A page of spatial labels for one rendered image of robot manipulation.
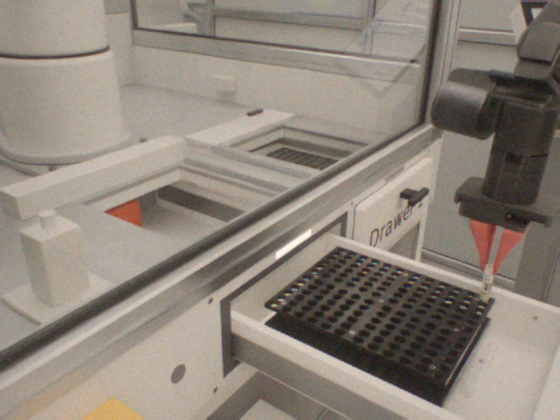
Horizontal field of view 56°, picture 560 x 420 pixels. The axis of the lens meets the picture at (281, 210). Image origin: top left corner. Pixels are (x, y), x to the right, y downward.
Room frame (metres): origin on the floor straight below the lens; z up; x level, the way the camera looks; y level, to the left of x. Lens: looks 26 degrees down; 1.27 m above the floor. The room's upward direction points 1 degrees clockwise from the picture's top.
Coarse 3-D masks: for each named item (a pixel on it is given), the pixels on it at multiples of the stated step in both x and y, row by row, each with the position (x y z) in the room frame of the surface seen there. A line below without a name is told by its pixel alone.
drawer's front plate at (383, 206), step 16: (432, 160) 0.96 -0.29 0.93; (400, 176) 0.86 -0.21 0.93; (416, 176) 0.90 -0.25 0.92; (384, 192) 0.79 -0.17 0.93; (368, 208) 0.74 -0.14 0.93; (384, 208) 0.79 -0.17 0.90; (400, 208) 0.85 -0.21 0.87; (416, 208) 0.91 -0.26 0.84; (368, 224) 0.74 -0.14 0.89; (384, 224) 0.79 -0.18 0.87; (400, 224) 0.85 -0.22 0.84; (368, 240) 0.75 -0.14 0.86; (384, 240) 0.80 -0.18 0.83
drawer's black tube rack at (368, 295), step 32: (352, 256) 0.63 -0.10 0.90; (288, 288) 0.55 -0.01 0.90; (320, 288) 0.55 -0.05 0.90; (352, 288) 0.55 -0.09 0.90; (384, 288) 0.55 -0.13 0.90; (416, 288) 0.55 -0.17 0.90; (448, 288) 0.55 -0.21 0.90; (288, 320) 0.52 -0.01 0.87; (320, 320) 0.48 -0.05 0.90; (352, 320) 0.52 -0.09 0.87; (384, 320) 0.49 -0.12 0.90; (416, 320) 0.49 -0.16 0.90; (448, 320) 0.49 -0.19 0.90; (352, 352) 0.46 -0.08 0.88; (384, 352) 0.44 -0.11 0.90; (416, 352) 0.43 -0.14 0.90; (416, 384) 0.42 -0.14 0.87; (448, 384) 0.42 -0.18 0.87
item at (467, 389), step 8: (488, 336) 0.53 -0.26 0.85; (488, 344) 0.51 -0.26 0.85; (496, 344) 0.51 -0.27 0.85; (480, 352) 0.50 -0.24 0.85; (488, 352) 0.50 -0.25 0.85; (480, 360) 0.48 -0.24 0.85; (488, 360) 0.48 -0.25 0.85; (472, 368) 0.47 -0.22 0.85; (480, 368) 0.47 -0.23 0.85; (472, 376) 0.45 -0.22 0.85; (480, 376) 0.46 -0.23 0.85; (464, 384) 0.44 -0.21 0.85; (472, 384) 0.44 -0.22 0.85; (464, 392) 0.44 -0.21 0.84; (472, 392) 0.43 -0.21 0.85
